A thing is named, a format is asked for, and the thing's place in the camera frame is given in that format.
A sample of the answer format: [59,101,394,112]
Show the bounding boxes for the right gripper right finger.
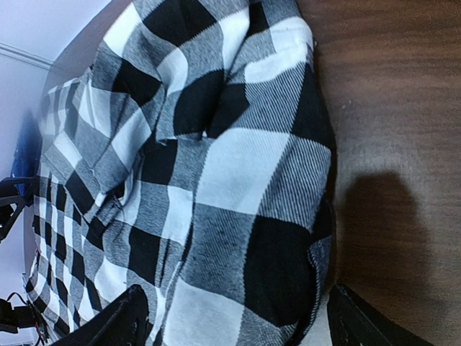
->
[329,283,432,346]

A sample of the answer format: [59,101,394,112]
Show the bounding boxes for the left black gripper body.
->
[1,177,36,241]

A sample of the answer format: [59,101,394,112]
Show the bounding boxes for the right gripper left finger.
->
[57,285,148,346]

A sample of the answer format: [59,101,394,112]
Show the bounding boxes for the blue plaid shirt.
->
[11,112,42,178]

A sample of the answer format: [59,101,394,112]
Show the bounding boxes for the black white checked shirt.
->
[25,1,334,345]

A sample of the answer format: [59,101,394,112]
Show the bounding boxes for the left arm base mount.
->
[1,292,48,345]

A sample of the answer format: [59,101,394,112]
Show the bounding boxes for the left aluminium frame post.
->
[0,43,53,70]

